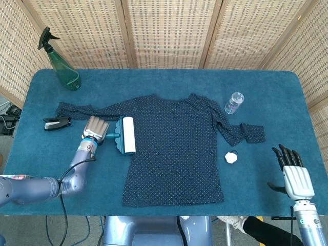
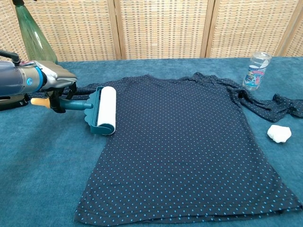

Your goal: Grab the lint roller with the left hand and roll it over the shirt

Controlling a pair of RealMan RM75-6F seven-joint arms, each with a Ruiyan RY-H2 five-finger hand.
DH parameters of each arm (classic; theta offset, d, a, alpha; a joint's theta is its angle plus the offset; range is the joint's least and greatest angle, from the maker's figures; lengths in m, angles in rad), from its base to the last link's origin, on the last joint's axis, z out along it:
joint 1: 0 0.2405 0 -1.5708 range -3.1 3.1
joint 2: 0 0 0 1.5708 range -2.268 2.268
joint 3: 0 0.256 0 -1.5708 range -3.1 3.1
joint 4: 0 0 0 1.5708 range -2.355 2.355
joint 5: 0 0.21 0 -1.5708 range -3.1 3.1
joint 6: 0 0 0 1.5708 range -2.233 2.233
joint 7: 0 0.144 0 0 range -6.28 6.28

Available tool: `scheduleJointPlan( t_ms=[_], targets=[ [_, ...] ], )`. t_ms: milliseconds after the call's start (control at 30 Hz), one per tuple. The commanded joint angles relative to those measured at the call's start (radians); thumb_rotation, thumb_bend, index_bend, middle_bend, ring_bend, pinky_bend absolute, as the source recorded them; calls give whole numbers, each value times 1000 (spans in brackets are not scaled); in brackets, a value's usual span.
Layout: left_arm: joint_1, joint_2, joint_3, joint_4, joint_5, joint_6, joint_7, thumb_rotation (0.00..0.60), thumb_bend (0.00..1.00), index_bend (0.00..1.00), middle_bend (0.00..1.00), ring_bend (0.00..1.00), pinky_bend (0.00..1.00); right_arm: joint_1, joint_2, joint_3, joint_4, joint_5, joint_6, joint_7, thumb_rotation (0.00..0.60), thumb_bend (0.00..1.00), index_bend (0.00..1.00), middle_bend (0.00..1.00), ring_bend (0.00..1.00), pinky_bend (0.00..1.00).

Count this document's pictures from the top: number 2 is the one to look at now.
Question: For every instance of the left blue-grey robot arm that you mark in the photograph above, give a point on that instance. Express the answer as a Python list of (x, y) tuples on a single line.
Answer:
[(16, 79)]

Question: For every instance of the clear printed drinking glass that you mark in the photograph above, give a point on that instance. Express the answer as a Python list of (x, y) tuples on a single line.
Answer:
[(256, 73)]

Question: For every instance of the teal table cloth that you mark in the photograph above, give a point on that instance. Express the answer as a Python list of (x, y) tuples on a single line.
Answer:
[(42, 160)]

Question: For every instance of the bamboo folding screen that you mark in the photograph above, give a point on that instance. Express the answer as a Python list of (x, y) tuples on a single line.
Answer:
[(161, 28)]

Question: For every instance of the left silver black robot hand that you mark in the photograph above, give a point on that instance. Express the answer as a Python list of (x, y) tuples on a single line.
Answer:
[(56, 73)]

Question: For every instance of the teal white lint roller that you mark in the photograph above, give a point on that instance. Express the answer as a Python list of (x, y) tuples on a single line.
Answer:
[(107, 106)]

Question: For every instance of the navy polka dot shirt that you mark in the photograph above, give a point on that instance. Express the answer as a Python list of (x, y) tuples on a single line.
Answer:
[(180, 146)]

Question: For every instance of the black stapler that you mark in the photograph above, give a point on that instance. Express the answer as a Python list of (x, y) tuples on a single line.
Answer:
[(11, 102)]

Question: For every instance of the green spray bottle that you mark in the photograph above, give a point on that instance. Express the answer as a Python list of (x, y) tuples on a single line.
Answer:
[(38, 40)]

